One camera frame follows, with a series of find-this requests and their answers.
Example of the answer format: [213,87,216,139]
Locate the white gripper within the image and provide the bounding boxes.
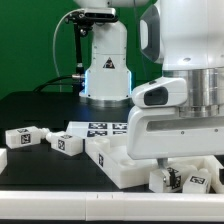
[127,106,224,187]

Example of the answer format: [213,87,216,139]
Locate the white square tabletop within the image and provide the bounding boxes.
[85,135,215,191]

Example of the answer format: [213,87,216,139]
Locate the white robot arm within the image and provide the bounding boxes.
[75,0,224,188]

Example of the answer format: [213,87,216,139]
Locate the white right fence rail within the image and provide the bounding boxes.
[212,158,224,194]

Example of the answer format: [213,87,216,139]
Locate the white fence rail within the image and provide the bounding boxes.
[0,148,7,174]
[0,191,224,222]
[212,158,224,194]

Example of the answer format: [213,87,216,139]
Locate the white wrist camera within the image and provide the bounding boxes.
[132,77,188,108]

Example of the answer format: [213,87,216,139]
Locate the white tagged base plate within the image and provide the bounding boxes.
[66,121,127,138]

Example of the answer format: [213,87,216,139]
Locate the black cable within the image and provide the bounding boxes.
[32,75,84,93]

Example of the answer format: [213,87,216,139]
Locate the white front fence rail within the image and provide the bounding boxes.
[0,191,224,222]

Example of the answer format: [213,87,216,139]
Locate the white cable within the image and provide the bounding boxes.
[52,8,84,93]

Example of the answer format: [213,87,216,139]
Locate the white left fence rail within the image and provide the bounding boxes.
[0,148,7,174]

